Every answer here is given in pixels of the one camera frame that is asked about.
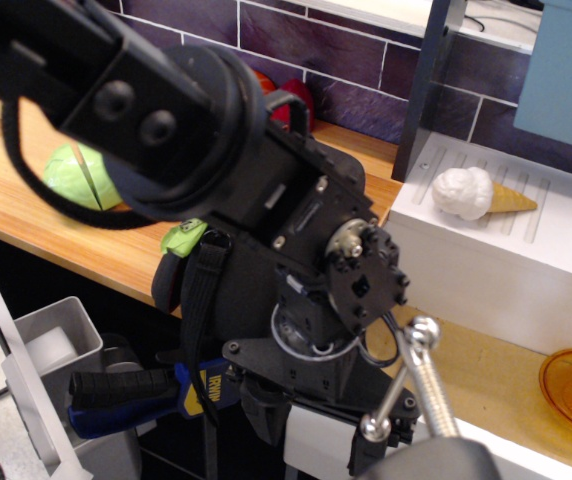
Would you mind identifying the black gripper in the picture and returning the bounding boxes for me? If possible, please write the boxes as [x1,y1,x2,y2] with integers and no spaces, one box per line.
[223,309,420,476]

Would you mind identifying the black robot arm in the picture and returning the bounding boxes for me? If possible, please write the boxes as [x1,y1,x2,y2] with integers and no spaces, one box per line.
[0,1,408,443]

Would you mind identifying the blue black Irwin clamp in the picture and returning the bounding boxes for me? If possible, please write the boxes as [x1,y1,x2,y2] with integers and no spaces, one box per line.
[68,358,240,439]

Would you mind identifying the green masking tape piece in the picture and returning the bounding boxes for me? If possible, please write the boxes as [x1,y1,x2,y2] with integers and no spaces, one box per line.
[160,218,208,258]

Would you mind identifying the grey plastic bin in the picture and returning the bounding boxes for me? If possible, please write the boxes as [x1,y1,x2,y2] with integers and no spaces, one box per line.
[0,297,142,479]

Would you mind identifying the white toy sink counter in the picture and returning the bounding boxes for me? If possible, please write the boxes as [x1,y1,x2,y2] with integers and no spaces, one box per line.
[386,133,572,355]

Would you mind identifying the toy ice cream cone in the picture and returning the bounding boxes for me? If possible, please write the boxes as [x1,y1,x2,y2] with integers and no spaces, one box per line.
[431,167,538,221]

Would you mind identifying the red toy pepper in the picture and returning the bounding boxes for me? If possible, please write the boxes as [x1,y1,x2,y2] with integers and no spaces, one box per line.
[266,79,314,134]

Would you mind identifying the orange toy vegetable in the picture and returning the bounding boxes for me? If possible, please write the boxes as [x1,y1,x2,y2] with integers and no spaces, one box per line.
[253,70,277,96]

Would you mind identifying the green toy cabbage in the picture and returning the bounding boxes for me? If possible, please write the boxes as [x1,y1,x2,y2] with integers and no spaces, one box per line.
[42,143,122,211]

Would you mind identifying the light blue cabinet box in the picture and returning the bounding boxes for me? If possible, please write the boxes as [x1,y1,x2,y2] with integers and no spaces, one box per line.
[514,0,572,145]

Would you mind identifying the dark grey shelf post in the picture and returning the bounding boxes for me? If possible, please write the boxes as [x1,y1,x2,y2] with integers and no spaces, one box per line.
[392,0,467,182]

